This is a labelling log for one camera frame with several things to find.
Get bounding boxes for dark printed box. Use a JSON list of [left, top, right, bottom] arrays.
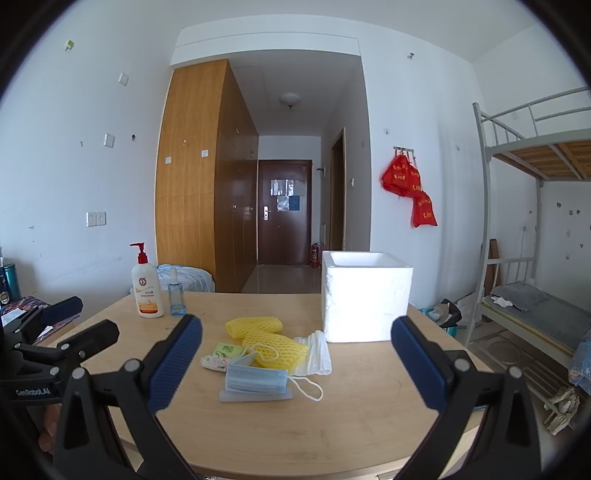
[[0, 295, 56, 342]]

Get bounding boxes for green tissue packet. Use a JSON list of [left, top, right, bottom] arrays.
[[200, 340, 250, 372]]

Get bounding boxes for white foam box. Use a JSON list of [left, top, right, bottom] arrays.
[[321, 250, 414, 343]]

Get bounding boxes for blue starred cloth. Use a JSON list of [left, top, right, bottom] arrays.
[[569, 339, 591, 395]]

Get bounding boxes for person's left hand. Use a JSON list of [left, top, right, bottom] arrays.
[[39, 406, 63, 455]]

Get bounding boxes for wooden wardrobe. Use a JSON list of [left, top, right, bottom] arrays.
[[154, 58, 259, 294]]

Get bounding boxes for square red cloth bag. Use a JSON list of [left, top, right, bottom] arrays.
[[412, 191, 438, 228]]

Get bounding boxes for grey pillow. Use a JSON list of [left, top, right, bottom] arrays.
[[490, 281, 550, 312]]

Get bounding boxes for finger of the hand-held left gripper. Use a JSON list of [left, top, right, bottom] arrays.
[[16, 319, 121, 377], [4, 296, 85, 344]]

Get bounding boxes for beige crumpled cloth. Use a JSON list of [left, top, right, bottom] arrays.
[[545, 387, 581, 435]]

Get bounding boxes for taped paper notices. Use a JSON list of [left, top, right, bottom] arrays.
[[270, 178, 301, 212]]

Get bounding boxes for teal cup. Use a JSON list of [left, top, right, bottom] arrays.
[[0, 263, 21, 303]]

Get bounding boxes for grey mattress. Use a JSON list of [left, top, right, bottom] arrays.
[[482, 291, 591, 352]]

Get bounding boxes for narrow red cloth bag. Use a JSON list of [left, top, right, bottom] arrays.
[[406, 161, 423, 197]]

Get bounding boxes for large red cloth bag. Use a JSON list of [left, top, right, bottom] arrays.
[[381, 154, 411, 197]]

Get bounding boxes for grey metal bunk bed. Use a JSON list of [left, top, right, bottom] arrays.
[[472, 85, 591, 370]]

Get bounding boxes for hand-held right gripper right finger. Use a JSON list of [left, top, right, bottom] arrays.
[[390, 315, 543, 480]]

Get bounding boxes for yellow foam fruit net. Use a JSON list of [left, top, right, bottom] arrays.
[[225, 316, 283, 339], [242, 330, 309, 370]]

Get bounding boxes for black bag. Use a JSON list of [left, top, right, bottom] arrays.
[[438, 299, 462, 328]]

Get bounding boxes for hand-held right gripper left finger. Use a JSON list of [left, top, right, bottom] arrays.
[[53, 315, 204, 480]]

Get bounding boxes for leaning wooden board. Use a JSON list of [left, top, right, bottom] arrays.
[[489, 239, 502, 287]]

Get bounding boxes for dark brown entrance door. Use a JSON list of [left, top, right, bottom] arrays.
[[257, 159, 313, 266]]

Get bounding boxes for blue face mask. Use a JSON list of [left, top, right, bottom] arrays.
[[225, 353, 324, 401], [219, 387, 295, 403]]

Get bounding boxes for light blue bedsheet bundle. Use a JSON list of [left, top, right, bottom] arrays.
[[157, 264, 216, 292]]

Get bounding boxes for clear blue spray bottle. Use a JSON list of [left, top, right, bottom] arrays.
[[168, 266, 186, 317]]

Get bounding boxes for white lotion pump bottle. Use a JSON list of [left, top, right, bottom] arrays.
[[130, 242, 165, 319]]

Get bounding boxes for white face mask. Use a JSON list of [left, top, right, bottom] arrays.
[[294, 330, 333, 376]]

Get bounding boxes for brown side door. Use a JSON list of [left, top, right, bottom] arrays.
[[329, 127, 346, 252]]

